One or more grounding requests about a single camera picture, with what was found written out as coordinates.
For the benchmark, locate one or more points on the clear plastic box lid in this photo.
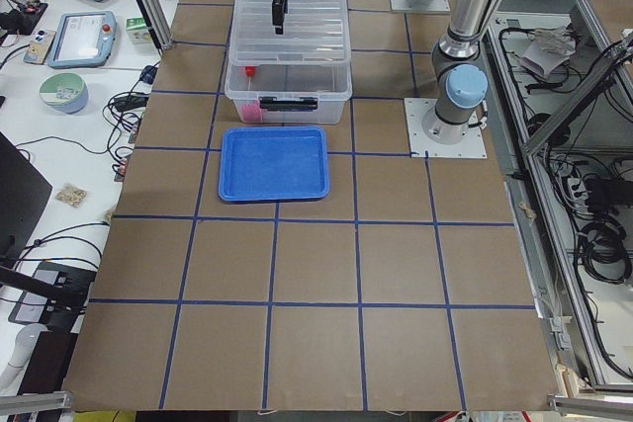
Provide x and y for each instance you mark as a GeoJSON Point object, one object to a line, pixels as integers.
{"type": "Point", "coordinates": [315, 32]}

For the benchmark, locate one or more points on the clear plastic storage box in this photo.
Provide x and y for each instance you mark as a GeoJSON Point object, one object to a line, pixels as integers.
{"type": "Point", "coordinates": [293, 94]}

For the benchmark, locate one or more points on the green white carton box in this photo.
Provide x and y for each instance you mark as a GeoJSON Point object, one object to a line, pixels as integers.
{"type": "Point", "coordinates": [137, 30]}

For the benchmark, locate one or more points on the blue plastic tray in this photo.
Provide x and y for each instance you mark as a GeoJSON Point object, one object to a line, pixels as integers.
{"type": "Point", "coordinates": [265, 164]}

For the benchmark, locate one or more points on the near teach pendant tablet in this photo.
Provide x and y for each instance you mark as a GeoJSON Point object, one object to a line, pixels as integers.
{"type": "Point", "coordinates": [83, 40]}

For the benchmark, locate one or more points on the light green bowl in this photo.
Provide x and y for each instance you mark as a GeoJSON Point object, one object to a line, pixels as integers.
{"type": "Point", "coordinates": [65, 92]}

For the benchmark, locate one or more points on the small snack bag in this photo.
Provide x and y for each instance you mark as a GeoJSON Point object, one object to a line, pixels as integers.
{"type": "Point", "coordinates": [71, 195]}

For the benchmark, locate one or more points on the black monitor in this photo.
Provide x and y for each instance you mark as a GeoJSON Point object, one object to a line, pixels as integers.
{"type": "Point", "coordinates": [24, 194]}

